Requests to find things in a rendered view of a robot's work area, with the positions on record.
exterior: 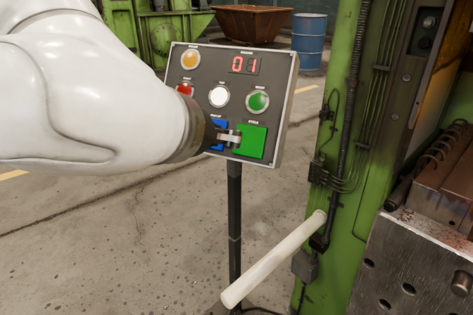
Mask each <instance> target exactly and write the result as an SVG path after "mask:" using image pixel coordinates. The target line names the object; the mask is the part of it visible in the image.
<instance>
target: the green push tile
mask: <svg viewBox="0 0 473 315"><path fill-rule="evenodd" d="M236 130H240V131H241V132H242V138H241V145H240V147H239V148H237V149H236V148H233V150H232V153H234V154H238V155H244V156H248V157H252V158H258V159H262V158H263V153H264V149H265V142H266V138H267V131H268V128H266V127H259V126H254V125H249V124H242V123H238V124H237V128H236Z"/></svg>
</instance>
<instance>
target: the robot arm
mask: <svg viewBox="0 0 473 315"><path fill-rule="evenodd" d="M241 138H242V132H241V131H240V130H236V131H233V130H230V129H223V128H222V125H218V124H216V123H215V122H213V120H212V118H211V116H210V115H209V113H208V112H207V111H206V110H205V109H204V108H202V107H201V106H199V105H198V103H197V102H196V101H195V100H194V99H193V98H191V97H190V96H188V95H186V94H183V93H181V92H178V91H176V90H174V89H173V88H171V87H169V86H166V85H164V83H162V81H161V80H160V79H159V78H157V76H156V75H155V72H154V71H153V70H152V69H151V68H150V67H149V66H148V65H147V64H145V63H144V62H143V61H142V60H140V59H139V58H138V57H136V56H135V55H134V54H133V53H132V52H131V51H130V50H129V49H128V48H127V47H126V46H125V45H124V44H123V43H122V42H121V41H120V40H119V39H118V38H117V37H116V36H115V35H114V34H113V33H112V32H111V31H110V30H109V29H108V27H107V26H106V24H105V23H104V21H103V20H102V18H101V16H100V14H99V12H98V11H97V9H96V7H95V6H94V4H93V3H92V2H91V1H90V0H0V165H5V166H7V167H12V168H14V169H19V170H23V171H26V172H34V173H38V174H48V175H55V176H77V177H87V176H113V175H119V174H128V173H131V172H137V171H140V170H143V169H146V168H147V167H149V166H151V165H161V164H170V163H174V164H176V163H179V162H184V161H185V160H188V159H189V158H193V157H196V156H198V155H200V154H201V153H203V152H204V151H205V150H206V149H207V148H210V147H211V146H217V145H218V144H221V145H225V148H229V149H231V148H232V147H233V148H236V149H237V148H239V147H240V145H241Z"/></svg>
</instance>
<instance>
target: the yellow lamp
mask: <svg viewBox="0 0 473 315"><path fill-rule="evenodd" d="M197 61H198V56H197V54H196V52H194V51H188V52H186V53H185V54H184V57H183V63H184V65H185V66H186V67H187V68H192V67H193V66H195V64H197Z"/></svg>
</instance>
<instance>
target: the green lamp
mask: <svg viewBox="0 0 473 315"><path fill-rule="evenodd" d="M265 104H266V97H265V96H264V95H263V94H262V93H259V92H256V93H254V94H252V95H251V96H250V97H249V99H248V105H249V107H250V108H251V109H252V110H254V111H259V110H262V109H263V108H264V107H265Z"/></svg>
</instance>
